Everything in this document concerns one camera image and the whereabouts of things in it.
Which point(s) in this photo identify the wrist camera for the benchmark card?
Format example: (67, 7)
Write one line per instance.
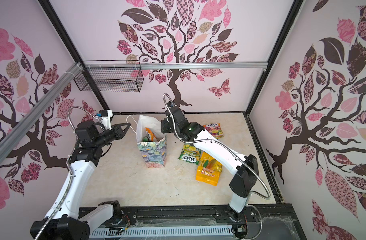
(104, 117)
(171, 108)

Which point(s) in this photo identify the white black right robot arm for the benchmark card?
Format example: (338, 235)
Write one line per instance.
(243, 168)

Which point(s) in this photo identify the floral white paper bag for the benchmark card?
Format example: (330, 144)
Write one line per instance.
(151, 142)

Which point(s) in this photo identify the white slotted cable duct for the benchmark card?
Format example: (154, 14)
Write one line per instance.
(160, 232)

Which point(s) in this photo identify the black base frame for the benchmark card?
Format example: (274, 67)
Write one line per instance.
(257, 222)

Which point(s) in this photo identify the rear aluminium rail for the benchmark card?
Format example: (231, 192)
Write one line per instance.
(174, 66)

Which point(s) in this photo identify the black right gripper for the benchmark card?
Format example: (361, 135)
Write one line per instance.
(165, 123)

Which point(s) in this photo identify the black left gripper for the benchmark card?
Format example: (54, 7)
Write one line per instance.
(119, 131)

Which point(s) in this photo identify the light green Fox's candy packet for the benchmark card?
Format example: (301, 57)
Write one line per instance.
(190, 154)

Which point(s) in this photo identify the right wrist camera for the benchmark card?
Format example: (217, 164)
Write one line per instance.
(171, 108)

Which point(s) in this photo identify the aluminium rail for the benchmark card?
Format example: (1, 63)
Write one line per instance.
(20, 130)
(174, 66)

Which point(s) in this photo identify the left aluminium rail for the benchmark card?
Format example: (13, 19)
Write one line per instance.
(20, 130)

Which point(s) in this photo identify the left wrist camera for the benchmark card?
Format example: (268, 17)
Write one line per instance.
(104, 117)

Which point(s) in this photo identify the orange red Fox's candy packet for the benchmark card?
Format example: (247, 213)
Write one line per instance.
(151, 136)

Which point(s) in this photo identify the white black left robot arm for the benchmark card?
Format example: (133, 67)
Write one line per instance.
(62, 221)

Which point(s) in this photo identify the yellow snack packet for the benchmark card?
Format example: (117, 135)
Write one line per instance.
(209, 170)

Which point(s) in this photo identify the black wire basket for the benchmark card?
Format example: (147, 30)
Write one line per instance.
(110, 77)

